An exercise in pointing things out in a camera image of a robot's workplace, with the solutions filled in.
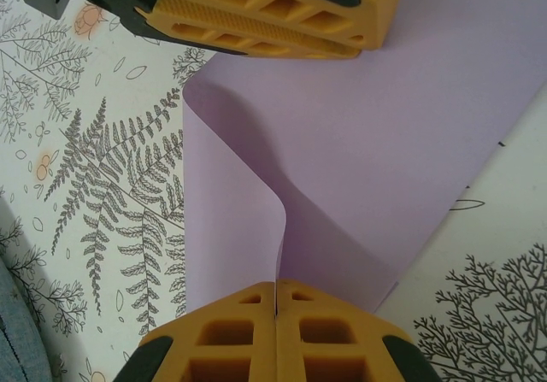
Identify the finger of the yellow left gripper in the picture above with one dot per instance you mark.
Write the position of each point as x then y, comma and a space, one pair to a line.
273, 48
376, 6

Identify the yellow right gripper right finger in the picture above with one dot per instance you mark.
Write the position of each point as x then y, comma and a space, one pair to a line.
333, 348

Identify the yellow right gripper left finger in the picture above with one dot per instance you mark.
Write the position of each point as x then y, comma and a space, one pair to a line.
226, 348

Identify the purple cloth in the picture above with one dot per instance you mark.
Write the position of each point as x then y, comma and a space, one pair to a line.
363, 142

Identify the floral fern print tablecloth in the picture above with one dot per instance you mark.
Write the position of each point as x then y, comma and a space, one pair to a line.
85, 142

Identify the grey-blue fabric pouch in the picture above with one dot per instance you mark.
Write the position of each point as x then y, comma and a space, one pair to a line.
17, 313

